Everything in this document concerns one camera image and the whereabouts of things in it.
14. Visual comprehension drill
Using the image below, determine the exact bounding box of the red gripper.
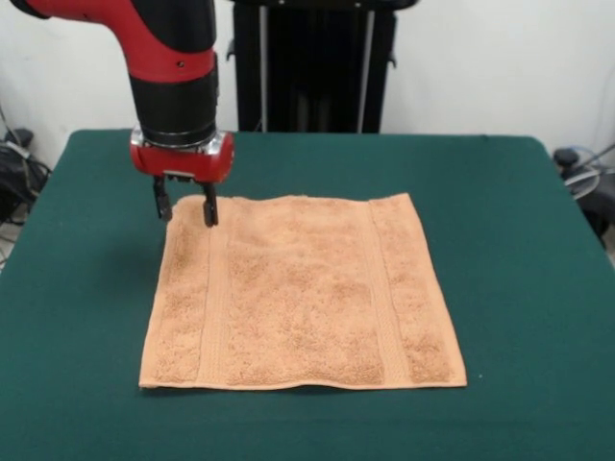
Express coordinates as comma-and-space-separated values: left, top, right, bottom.
129, 132, 236, 228

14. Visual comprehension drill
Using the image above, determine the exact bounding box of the orange terry towel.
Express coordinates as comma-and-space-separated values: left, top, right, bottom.
137, 192, 468, 391

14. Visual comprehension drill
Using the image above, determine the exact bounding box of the dark green table cloth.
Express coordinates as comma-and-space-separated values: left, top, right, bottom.
0, 128, 615, 461

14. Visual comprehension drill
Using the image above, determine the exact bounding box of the black stand base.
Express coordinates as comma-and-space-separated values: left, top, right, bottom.
552, 143, 615, 236
0, 127, 52, 225

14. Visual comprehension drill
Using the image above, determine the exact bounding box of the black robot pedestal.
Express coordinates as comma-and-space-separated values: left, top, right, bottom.
223, 0, 399, 133

